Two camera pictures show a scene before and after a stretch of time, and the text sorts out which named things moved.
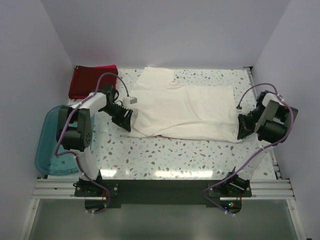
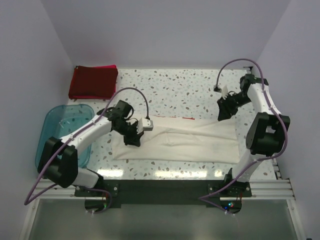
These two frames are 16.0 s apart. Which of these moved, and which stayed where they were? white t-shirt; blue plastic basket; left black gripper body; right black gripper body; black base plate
Moved: right black gripper body; white t-shirt; left black gripper body
Stayed: black base plate; blue plastic basket
